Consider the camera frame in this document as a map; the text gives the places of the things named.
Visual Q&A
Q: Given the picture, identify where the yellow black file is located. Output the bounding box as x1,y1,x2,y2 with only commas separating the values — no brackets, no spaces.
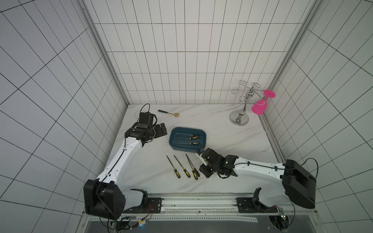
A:
174,155,191,178
166,155,181,179
186,154,200,180
186,154,198,180

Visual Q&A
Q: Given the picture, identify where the crossing yellow file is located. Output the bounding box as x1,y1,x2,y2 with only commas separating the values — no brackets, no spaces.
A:
176,136,199,141

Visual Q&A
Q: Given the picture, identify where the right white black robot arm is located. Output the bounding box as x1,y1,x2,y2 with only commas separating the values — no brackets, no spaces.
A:
196,148,317,209

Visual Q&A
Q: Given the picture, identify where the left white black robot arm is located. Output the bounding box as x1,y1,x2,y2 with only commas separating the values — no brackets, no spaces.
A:
83,112,167,220

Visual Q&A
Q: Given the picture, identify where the teal plastic storage box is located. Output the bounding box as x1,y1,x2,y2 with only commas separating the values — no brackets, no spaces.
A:
169,127,207,153

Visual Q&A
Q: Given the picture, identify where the chrome glass holder stand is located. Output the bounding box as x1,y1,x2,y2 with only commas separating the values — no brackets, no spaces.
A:
229,80,261,127

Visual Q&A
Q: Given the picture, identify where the pink plastic wine glass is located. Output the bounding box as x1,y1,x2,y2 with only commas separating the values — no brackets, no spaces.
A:
252,90,276,116

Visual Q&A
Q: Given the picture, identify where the left base wiring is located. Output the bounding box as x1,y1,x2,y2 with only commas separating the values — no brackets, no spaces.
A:
98,203,153,232

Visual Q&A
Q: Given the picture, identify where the gold spoon dark handle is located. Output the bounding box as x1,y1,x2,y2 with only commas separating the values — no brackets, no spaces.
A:
158,109,179,117

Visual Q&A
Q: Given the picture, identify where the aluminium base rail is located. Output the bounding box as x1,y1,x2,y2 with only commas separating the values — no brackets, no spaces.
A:
81,193,318,217

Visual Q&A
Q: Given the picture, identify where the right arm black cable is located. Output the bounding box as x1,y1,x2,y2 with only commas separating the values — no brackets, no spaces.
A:
302,158,319,178

